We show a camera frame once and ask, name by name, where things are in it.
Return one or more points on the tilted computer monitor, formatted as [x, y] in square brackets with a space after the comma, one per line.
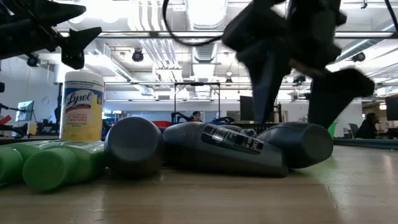
[25, 111]

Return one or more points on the black metal frame stand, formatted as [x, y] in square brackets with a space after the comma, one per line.
[197, 83]

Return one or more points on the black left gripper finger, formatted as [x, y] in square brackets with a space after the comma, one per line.
[59, 12]
[74, 46]

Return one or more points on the black ceiling spotlight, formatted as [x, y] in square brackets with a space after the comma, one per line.
[32, 61]
[359, 57]
[137, 55]

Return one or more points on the red bar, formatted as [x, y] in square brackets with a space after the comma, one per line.
[5, 119]

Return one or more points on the grey travel bottle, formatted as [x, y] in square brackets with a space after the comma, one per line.
[298, 143]
[133, 146]

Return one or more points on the yellow Lysol wipes canister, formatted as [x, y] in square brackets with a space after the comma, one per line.
[82, 118]

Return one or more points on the person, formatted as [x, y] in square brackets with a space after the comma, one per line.
[196, 115]
[367, 129]

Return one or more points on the grey bottle with black label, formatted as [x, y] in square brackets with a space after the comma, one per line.
[192, 152]

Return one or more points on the black articulated stand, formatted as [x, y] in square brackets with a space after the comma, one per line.
[17, 132]

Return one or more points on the black computer monitor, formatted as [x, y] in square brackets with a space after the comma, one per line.
[392, 109]
[247, 109]

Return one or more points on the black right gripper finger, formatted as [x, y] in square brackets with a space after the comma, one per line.
[335, 96]
[264, 81]

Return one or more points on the green travel bottle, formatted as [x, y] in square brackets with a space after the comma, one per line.
[49, 169]
[9, 165]

